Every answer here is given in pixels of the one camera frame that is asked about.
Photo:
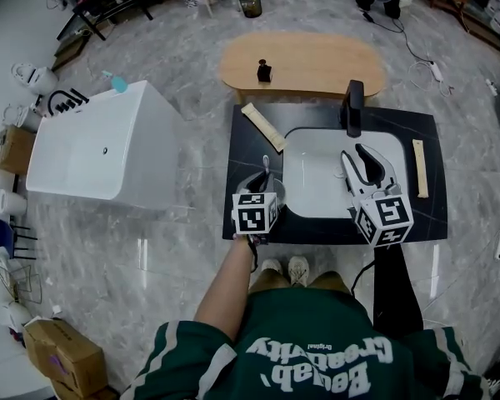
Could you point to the green printed shirt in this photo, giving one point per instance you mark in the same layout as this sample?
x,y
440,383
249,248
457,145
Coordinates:
x,y
308,356

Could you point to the white bathtub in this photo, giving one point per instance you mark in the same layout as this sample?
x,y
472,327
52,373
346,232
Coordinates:
x,y
100,148

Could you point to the small black bottle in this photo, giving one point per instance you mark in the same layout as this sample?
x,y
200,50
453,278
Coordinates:
x,y
264,72

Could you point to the large cardboard box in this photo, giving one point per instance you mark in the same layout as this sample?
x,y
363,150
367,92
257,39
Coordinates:
x,y
62,356

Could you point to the brown trousers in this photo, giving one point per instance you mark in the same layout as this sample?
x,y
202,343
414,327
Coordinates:
x,y
275,282

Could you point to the person's right white shoe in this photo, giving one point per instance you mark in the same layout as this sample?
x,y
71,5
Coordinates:
x,y
298,269

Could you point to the person's white shoe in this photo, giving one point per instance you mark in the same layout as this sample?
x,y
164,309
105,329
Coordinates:
x,y
298,269
271,266

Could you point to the black vanity counter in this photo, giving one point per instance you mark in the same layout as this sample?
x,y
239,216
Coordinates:
x,y
254,140

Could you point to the grey toothbrush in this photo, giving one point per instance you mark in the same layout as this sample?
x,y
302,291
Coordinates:
x,y
266,164

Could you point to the white toilet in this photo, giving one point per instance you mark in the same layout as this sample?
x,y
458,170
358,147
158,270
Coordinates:
x,y
35,77

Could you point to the oval wooden table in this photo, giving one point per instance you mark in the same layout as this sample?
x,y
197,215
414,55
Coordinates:
x,y
316,61

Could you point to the short wooden strip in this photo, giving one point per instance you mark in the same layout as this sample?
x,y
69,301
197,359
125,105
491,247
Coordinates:
x,y
420,169

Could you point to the black sink faucet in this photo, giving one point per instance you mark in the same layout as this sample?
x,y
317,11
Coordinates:
x,y
353,106

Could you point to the clear glass cup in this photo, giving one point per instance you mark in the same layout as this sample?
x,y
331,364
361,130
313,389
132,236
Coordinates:
x,y
281,200

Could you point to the teal spray bottle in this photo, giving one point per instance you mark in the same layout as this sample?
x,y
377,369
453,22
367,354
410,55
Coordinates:
x,y
117,82

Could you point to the white sink basin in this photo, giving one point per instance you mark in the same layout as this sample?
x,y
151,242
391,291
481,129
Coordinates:
x,y
312,169

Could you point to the person's left forearm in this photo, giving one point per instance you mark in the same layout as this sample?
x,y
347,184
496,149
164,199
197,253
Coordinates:
x,y
229,290

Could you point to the black table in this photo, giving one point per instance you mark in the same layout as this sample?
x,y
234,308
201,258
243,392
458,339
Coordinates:
x,y
104,2

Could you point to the person's left white shoe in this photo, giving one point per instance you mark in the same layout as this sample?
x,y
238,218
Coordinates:
x,y
271,266

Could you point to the white power strip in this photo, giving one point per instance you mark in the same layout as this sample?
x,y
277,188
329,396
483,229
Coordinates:
x,y
436,70
499,246

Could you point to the black mesh waste bin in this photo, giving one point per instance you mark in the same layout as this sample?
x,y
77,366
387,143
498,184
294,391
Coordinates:
x,y
250,3

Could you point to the person's right forearm black sleeve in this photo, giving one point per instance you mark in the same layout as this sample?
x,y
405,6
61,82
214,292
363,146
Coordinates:
x,y
396,290

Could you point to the long wooden strip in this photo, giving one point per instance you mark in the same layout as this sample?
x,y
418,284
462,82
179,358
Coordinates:
x,y
264,126

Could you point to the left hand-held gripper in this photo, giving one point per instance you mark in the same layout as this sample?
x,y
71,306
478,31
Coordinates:
x,y
254,217

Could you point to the black bathtub faucet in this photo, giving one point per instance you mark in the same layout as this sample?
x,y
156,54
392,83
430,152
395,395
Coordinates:
x,y
66,100

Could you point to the small cardboard box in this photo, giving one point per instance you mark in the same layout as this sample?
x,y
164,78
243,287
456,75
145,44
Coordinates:
x,y
14,148

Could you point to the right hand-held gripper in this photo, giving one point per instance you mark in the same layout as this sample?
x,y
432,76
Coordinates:
x,y
385,219

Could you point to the blue chair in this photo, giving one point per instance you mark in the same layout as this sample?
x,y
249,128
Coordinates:
x,y
0,233

